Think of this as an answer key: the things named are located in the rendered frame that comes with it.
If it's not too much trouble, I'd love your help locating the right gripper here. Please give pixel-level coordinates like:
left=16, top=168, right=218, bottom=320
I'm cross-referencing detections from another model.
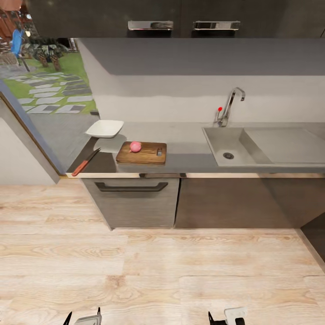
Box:
left=208, top=312, right=245, bottom=325

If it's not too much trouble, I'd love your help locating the parer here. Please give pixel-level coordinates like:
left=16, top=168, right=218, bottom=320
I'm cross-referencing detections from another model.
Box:
left=72, top=149, right=99, bottom=176

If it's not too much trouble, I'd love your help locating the vidalia onion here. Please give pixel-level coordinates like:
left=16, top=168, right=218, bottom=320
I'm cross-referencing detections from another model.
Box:
left=130, top=141, right=141, bottom=153

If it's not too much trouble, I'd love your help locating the cutting board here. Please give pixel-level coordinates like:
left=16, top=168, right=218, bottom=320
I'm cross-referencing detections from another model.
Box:
left=116, top=141, right=167, bottom=165

